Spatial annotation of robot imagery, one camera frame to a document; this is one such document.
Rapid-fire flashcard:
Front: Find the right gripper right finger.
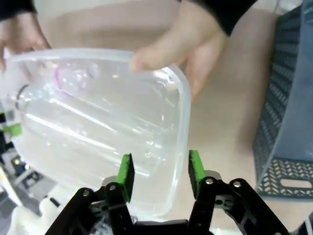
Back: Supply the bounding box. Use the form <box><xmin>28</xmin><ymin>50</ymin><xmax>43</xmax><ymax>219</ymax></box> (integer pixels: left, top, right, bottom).
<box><xmin>187</xmin><ymin>149</ymin><xmax>290</xmax><ymax>235</ymax></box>

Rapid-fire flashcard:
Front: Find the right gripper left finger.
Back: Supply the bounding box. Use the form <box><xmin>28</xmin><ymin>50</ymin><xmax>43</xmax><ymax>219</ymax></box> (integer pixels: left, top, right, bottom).
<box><xmin>44</xmin><ymin>152</ymin><xmax>135</xmax><ymax>235</ymax></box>

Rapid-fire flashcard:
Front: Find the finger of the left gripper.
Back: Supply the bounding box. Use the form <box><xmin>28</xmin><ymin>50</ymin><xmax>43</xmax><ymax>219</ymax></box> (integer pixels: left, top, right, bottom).
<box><xmin>0</xmin><ymin>122</ymin><xmax>23</xmax><ymax>138</ymax></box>

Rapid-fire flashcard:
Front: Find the clear plastic bin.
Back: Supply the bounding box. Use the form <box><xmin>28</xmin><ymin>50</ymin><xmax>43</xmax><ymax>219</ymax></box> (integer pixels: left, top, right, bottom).
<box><xmin>4</xmin><ymin>47</ymin><xmax>192</xmax><ymax>223</ymax></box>

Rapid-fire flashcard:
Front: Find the person left forearm black sleeve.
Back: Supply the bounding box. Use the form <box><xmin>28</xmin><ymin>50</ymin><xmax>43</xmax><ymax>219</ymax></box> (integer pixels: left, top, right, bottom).
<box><xmin>195</xmin><ymin>0</ymin><xmax>259</xmax><ymax>38</ymax></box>

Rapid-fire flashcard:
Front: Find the person right forearm black sleeve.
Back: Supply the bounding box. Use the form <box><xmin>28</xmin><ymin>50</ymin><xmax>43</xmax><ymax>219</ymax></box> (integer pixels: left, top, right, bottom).
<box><xmin>0</xmin><ymin>0</ymin><xmax>38</xmax><ymax>22</ymax></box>

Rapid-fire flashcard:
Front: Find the dark grey perforated basket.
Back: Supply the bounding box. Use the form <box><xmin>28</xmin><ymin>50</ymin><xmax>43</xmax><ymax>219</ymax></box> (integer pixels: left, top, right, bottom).
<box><xmin>251</xmin><ymin>3</ymin><xmax>313</xmax><ymax>199</ymax></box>

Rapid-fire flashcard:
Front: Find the person right hand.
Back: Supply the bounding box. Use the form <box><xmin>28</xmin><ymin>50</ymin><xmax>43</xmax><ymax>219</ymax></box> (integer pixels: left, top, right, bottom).
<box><xmin>0</xmin><ymin>9</ymin><xmax>52</xmax><ymax>74</ymax></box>

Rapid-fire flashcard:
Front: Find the person left hand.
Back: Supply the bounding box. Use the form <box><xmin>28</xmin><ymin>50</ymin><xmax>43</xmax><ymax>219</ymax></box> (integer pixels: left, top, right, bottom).
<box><xmin>130</xmin><ymin>0</ymin><xmax>227</xmax><ymax>103</ymax></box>

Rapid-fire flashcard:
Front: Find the clear bottle with black ring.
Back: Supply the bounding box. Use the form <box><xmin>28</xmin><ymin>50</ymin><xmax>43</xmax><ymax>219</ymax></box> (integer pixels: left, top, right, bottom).
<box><xmin>13</xmin><ymin>83</ymin><xmax>152</xmax><ymax>174</ymax></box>

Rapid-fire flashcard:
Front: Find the clear bottle with pink ring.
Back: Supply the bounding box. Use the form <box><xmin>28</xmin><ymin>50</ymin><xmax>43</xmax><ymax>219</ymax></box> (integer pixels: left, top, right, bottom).
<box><xmin>52</xmin><ymin>62</ymin><xmax>101</xmax><ymax>99</ymax></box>

